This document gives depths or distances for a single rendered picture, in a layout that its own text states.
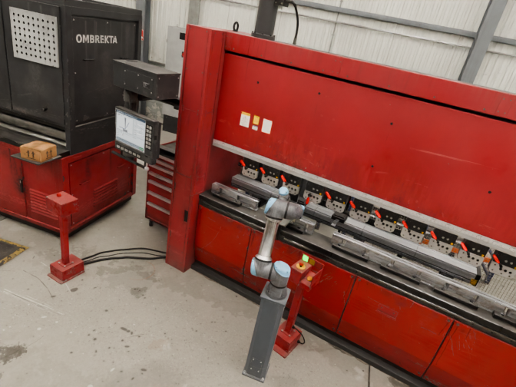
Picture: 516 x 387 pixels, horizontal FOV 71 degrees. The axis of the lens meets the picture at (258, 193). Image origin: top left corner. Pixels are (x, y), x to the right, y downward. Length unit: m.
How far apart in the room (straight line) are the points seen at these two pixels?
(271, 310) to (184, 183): 1.45
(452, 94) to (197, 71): 1.84
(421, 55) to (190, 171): 4.91
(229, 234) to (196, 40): 1.68
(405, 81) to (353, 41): 4.44
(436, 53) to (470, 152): 4.53
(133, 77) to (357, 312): 2.57
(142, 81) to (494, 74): 5.78
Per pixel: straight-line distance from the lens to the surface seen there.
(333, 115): 2.79
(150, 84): 2.90
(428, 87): 2.64
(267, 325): 2.67
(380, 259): 3.05
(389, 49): 7.03
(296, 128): 2.90
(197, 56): 3.07
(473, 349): 3.21
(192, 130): 3.18
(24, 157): 3.73
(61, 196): 3.47
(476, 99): 2.64
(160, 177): 4.07
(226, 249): 3.48
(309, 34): 7.13
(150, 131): 2.92
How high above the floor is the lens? 2.41
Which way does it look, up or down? 25 degrees down
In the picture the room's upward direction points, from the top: 11 degrees clockwise
